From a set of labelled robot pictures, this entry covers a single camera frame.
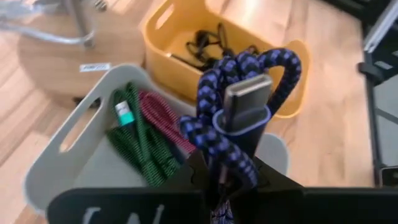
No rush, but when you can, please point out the grey plastic bin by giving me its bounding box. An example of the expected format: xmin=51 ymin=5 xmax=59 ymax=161
xmin=23 ymin=63 xmax=290 ymax=215

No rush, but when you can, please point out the purple braided USB cable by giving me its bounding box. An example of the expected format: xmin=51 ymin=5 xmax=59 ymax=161
xmin=178 ymin=48 xmax=303 ymax=224

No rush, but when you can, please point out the black aluminium table frame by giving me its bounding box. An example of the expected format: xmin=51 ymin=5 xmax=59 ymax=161
xmin=357 ymin=0 xmax=398 ymax=187

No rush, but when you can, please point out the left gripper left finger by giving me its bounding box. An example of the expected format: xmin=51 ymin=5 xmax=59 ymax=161
xmin=169 ymin=151 xmax=211 ymax=192

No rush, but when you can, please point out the black USB cable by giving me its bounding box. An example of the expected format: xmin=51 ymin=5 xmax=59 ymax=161
xmin=169 ymin=22 xmax=261 ymax=72

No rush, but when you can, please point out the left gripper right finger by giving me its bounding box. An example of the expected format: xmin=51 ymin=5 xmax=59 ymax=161
xmin=252 ymin=157 xmax=304 ymax=191

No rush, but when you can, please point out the red braided USB cable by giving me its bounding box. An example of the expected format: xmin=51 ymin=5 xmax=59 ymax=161
xmin=138 ymin=90 xmax=197 ymax=155

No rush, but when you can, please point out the table lamp with white shade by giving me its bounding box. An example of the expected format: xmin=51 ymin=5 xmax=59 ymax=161
xmin=0 ymin=0 xmax=147 ymax=108

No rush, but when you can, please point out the green braided USB cable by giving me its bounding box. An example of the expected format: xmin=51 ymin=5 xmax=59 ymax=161
xmin=106 ymin=82 xmax=183 ymax=187

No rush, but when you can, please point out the yellow plastic bin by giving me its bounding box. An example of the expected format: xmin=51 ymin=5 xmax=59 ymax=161
xmin=141 ymin=0 xmax=310 ymax=119

